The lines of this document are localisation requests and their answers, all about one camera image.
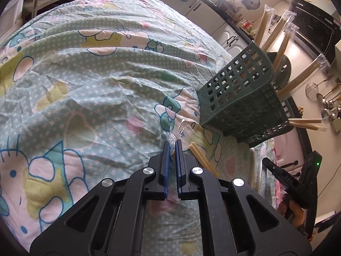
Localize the chopsticks pair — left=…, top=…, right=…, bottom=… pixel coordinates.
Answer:
left=170, top=117, right=220, bottom=179

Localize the person's right hand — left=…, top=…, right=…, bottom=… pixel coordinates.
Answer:
left=277, top=194, right=305, bottom=233

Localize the steel ladle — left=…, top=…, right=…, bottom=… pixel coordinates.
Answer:
left=316, top=84, right=340, bottom=103

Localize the green plastic utensil basket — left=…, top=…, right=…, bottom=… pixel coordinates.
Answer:
left=197, top=42, right=293, bottom=147

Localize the metal mesh strainer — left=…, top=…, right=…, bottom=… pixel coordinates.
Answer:
left=305, top=75, right=332, bottom=100

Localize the cartoon print tablecloth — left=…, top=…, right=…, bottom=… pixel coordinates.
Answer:
left=1, top=0, right=276, bottom=253

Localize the black range hood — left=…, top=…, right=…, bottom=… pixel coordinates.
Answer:
left=289, top=0, right=340, bottom=64

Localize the small wall fan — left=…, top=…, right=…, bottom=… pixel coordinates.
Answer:
left=241, top=0, right=261, bottom=10

